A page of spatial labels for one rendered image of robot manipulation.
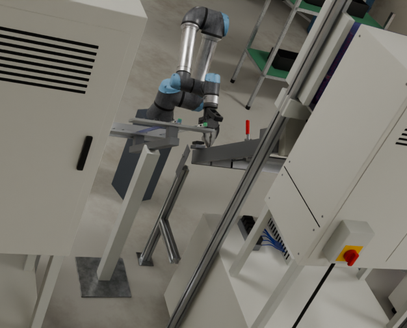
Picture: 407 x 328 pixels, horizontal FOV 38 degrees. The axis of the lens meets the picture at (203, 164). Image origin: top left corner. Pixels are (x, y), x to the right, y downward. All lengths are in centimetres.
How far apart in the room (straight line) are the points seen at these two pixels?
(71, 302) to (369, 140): 168
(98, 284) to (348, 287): 119
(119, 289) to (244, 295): 84
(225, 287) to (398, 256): 68
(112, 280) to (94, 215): 47
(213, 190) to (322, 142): 202
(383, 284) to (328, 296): 141
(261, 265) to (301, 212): 59
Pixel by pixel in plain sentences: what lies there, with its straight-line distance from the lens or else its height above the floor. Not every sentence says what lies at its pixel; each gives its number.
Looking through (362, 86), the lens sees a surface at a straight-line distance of 180.
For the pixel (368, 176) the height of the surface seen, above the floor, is 139.
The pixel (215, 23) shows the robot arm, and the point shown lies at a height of 112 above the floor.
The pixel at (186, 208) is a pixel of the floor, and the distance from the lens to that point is 361.
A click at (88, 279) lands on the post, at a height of 1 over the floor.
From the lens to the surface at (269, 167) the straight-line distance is 296.
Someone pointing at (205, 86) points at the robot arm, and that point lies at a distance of 289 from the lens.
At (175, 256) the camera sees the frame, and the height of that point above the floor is 32.
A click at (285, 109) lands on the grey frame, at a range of 204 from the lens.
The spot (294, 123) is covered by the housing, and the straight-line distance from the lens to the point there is 215.
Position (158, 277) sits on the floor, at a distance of 312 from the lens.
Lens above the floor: 218
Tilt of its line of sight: 33 degrees down
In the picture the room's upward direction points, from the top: 25 degrees clockwise
